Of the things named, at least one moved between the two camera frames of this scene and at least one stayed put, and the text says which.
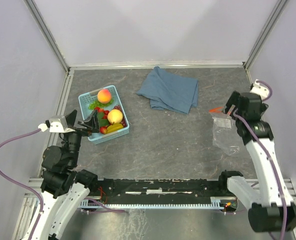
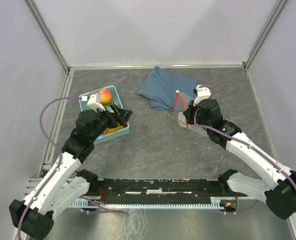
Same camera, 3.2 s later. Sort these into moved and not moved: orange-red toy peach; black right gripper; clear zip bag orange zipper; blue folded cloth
Moved: clear zip bag orange zipper; black right gripper
Not moved: orange-red toy peach; blue folded cloth
